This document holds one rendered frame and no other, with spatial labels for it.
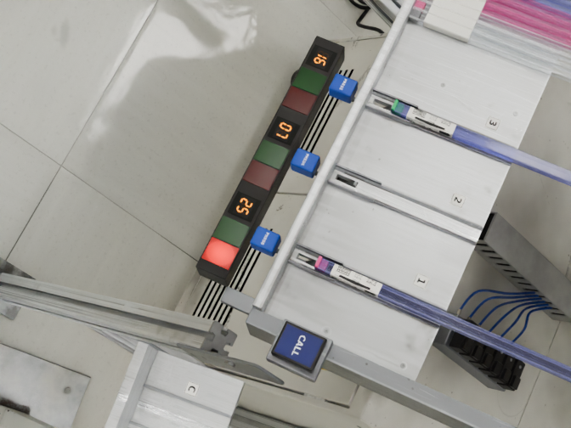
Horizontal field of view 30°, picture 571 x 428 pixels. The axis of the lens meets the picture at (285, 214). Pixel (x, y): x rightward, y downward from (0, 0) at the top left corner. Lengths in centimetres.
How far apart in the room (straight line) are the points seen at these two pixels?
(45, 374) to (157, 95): 54
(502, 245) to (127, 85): 75
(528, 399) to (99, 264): 78
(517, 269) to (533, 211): 13
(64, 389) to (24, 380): 8
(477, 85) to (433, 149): 10
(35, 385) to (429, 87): 91
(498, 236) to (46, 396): 83
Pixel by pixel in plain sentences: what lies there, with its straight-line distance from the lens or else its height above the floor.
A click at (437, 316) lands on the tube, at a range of 122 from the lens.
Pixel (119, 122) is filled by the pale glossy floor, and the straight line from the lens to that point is 194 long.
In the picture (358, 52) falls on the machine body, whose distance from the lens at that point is 200.
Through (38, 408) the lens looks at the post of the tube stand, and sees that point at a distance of 191.
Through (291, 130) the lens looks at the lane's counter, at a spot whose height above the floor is 66.
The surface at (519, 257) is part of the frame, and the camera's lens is 163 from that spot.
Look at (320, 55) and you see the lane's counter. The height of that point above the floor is 65.
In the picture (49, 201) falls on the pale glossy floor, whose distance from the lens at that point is 188.
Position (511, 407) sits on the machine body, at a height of 62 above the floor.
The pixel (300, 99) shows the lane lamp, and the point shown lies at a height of 66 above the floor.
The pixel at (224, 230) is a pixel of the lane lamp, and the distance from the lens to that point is 128.
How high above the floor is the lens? 169
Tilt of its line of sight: 52 degrees down
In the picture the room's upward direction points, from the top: 95 degrees clockwise
